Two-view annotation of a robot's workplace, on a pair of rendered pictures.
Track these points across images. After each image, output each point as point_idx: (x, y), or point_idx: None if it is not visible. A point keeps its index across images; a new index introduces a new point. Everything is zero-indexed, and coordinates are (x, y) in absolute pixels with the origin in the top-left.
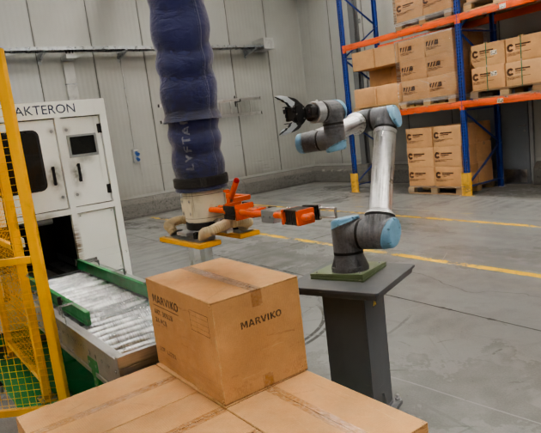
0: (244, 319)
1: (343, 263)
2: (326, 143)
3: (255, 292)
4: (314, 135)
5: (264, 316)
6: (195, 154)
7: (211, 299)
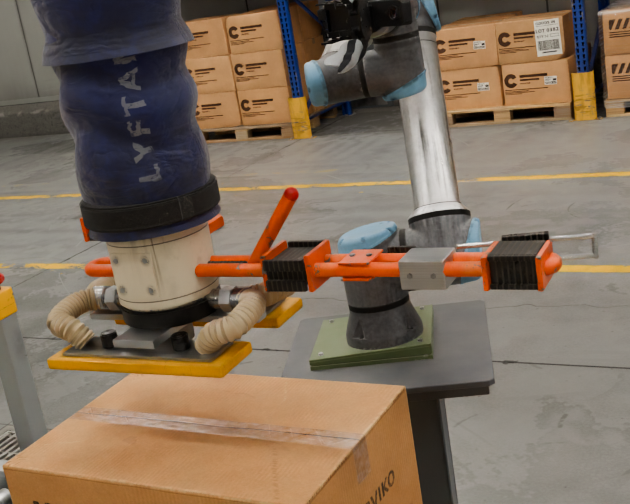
0: None
1: (383, 326)
2: (390, 81)
3: (359, 449)
4: (357, 63)
5: (374, 496)
6: (158, 138)
7: (288, 494)
